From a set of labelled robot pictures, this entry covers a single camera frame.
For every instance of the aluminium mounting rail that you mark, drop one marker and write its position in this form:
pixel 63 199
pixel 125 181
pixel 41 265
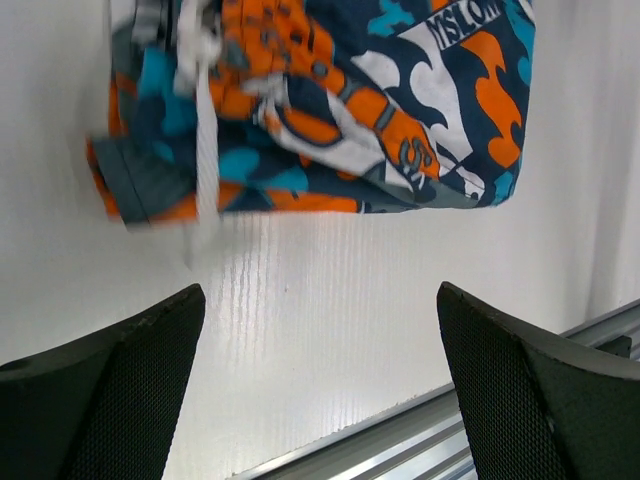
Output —
pixel 423 439

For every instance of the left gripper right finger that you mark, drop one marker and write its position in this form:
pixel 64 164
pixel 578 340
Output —
pixel 536 405

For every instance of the patterned blue orange shorts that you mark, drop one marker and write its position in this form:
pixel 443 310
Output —
pixel 365 107

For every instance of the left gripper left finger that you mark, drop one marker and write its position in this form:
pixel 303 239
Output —
pixel 106 405

